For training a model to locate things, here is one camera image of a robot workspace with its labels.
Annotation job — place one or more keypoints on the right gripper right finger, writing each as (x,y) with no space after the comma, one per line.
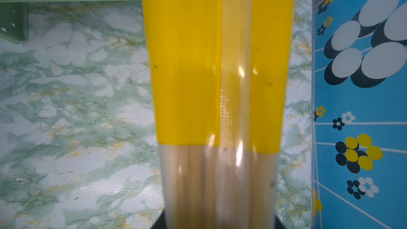
(278,223)

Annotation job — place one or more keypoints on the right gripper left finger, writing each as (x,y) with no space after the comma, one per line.
(160,223)

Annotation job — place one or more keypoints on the yellow spaghetti package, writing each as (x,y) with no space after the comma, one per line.
(219,71)

